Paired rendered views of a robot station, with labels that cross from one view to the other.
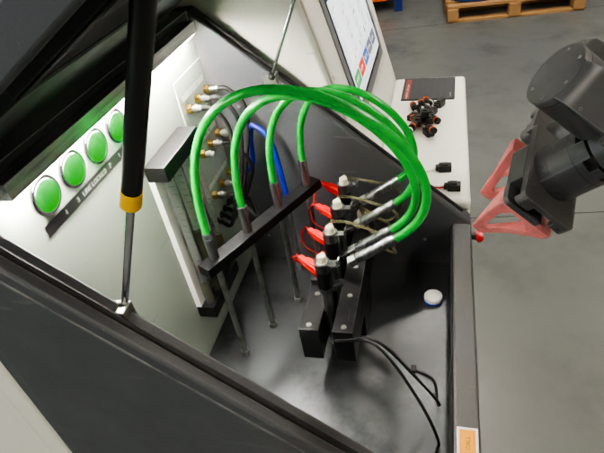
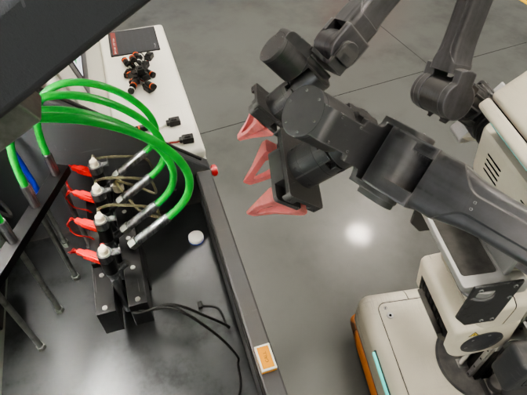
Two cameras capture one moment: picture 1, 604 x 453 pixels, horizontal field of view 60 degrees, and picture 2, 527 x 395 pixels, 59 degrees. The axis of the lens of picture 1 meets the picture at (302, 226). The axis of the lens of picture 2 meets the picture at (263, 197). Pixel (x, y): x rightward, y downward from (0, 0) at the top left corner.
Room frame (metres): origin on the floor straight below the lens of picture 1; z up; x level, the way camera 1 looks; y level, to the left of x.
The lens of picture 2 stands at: (0.10, 0.04, 1.80)
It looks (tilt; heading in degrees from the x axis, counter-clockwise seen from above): 48 degrees down; 323
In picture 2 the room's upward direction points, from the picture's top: straight up
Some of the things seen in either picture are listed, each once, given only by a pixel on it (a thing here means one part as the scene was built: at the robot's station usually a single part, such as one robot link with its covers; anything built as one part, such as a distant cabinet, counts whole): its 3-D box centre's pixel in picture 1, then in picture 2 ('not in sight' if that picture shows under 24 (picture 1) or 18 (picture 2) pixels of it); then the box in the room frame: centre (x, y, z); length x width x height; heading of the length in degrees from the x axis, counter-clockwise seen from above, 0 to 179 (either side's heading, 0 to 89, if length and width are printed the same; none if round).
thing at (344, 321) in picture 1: (343, 292); (121, 260); (0.79, -0.06, 0.91); 0.34 x 0.10 x 0.15; 161
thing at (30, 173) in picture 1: (119, 88); not in sight; (0.76, 0.23, 1.43); 0.54 x 0.03 x 0.02; 161
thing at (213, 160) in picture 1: (213, 141); not in sight; (0.99, 0.15, 1.20); 0.13 x 0.03 x 0.31; 161
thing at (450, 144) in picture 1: (425, 132); (145, 87); (1.29, -0.39, 0.97); 0.70 x 0.22 x 0.03; 161
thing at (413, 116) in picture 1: (425, 112); (140, 69); (1.32, -0.40, 1.01); 0.23 x 0.11 x 0.06; 161
